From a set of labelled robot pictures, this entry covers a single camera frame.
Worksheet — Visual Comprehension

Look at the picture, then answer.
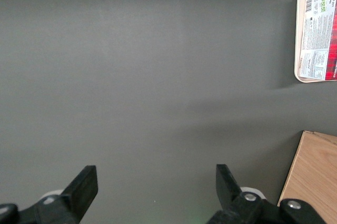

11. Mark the red tartan shortbread box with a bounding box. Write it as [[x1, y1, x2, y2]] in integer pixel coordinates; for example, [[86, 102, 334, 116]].
[[298, 0, 337, 82]]

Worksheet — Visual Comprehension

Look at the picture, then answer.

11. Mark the cream plastic tray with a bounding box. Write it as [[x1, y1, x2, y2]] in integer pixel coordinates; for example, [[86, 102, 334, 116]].
[[294, 0, 337, 84]]

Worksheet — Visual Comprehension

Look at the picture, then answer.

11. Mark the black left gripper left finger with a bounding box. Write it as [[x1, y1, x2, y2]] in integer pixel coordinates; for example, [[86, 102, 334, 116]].
[[0, 165, 99, 224]]

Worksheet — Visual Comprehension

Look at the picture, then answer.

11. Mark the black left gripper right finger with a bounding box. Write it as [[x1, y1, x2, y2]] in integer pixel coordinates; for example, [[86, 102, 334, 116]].
[[207, 164, 326, 224]]

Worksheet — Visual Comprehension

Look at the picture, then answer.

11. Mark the light wooden board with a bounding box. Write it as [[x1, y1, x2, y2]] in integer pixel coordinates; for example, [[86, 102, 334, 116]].
[[276, 130, 337, 224]]

